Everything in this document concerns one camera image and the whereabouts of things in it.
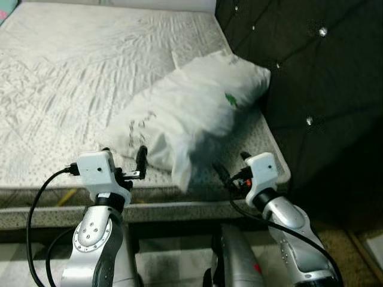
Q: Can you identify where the white pillow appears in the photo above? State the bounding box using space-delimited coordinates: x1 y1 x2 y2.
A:
102 50 272 193

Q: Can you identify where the silver robot right leg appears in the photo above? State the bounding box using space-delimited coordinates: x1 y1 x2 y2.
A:
211 224 265 287

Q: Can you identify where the silver robot leg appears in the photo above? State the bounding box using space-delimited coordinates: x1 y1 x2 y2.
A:
117 224 144 287
211 224 265 287

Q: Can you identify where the white patterned mattress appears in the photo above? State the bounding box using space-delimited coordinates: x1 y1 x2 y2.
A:
0 0 293 231

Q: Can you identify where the silver robot left leg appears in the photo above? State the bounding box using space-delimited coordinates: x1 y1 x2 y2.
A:
117 224 144 287

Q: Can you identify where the dark tufted headboard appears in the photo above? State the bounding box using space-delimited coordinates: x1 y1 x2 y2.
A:
214 0 383 229

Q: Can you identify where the brown shaggy rug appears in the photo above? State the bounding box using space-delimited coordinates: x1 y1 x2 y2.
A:
311 220 383 287

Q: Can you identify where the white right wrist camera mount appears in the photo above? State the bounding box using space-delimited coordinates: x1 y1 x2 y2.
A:
244 152 279 207

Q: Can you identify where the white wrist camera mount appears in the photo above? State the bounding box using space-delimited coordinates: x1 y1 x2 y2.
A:
244 152 279 207
77 151 133 204

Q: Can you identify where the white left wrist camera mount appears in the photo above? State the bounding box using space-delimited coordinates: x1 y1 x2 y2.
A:
77 151 133 204

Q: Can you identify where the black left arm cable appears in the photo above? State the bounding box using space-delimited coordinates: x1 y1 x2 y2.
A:
25 164 82 287

